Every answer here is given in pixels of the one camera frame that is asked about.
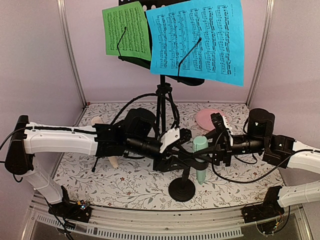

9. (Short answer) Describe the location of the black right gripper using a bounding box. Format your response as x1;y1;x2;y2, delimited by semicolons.
192;129;267;168

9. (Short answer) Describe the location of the green sheet music page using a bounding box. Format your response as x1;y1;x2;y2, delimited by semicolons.
102;1;152;61

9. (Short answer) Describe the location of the beige toy microphone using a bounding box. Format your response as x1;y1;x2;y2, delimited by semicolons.
91;116;119;169

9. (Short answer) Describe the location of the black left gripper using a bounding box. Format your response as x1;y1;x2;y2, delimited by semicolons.
126;135;190;173

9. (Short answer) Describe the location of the black music stand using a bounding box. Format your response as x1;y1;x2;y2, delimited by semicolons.
118;0;205;138

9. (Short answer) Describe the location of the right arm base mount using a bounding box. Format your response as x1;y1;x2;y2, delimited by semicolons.
241;186;285;235

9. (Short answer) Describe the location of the aluminium front rail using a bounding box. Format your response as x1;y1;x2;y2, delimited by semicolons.
22;193;313;240

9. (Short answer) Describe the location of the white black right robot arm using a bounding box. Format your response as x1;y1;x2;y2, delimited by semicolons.
193;108;320;218

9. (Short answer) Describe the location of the pink plastic plate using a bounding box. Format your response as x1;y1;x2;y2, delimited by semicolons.
195;108;229;131

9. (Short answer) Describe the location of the black round-base microphone stand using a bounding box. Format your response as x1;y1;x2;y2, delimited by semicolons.
168;156;209;202

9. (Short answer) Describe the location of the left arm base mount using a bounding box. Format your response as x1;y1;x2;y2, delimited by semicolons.
48;202;92;223

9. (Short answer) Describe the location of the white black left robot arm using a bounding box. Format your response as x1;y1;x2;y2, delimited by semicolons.
4;105;195;217

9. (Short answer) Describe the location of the mint green toy microphone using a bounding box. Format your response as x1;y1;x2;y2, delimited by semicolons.
192;136;208;185

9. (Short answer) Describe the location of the blue sheet music page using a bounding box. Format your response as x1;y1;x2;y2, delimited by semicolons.
146;0;245;87

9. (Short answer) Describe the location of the black tripod microphone stand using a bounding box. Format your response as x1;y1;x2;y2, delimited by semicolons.
91;156;100;173

